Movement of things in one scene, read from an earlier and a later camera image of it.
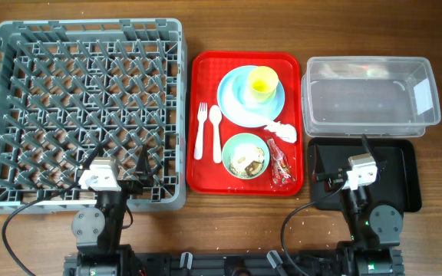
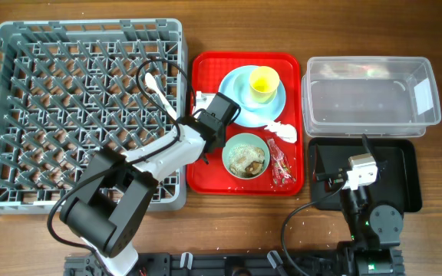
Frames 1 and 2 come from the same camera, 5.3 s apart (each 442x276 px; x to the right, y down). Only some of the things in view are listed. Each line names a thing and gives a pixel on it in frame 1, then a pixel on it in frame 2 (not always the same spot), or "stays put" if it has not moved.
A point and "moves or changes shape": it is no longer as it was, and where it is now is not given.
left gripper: (143, 172) to (223, 136)
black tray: (397, 182) stays put
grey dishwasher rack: (54, 90) stays put
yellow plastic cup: (263, 81) stays put
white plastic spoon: (216, 116) moves or changes shape
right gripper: (322, 176) stays put
